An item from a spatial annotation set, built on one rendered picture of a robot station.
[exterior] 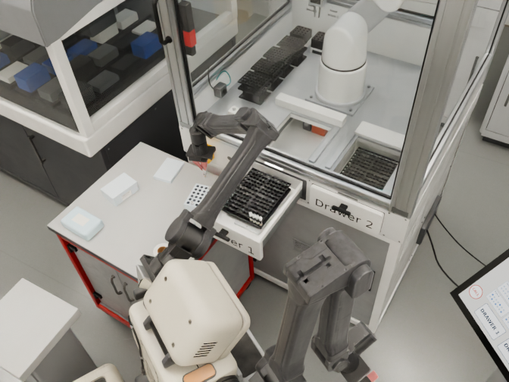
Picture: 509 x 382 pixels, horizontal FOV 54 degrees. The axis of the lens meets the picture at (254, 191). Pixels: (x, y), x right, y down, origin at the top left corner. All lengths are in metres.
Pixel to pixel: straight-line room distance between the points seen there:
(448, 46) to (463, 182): 2.06
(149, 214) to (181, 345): 1.06
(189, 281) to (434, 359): 1.72
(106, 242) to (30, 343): 0.45
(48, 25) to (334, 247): 1.44
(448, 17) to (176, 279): 0.89
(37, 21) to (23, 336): 1.08
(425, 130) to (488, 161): 2.04
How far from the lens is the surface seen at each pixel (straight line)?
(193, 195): 2.06
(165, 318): 1.14
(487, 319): 1.59
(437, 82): 1.44
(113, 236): 2.06
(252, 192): 1.90
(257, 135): 1.35
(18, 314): 1.99
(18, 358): 1.90
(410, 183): 1.69
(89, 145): 2.30
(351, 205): 1.85
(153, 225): 2.04
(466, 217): 3.17
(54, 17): 2.01
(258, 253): 1.78
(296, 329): 0.93
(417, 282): 2.82
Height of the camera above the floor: 2.31
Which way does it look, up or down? 48 degrees down
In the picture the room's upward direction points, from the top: 4 degrees counter-clockwise
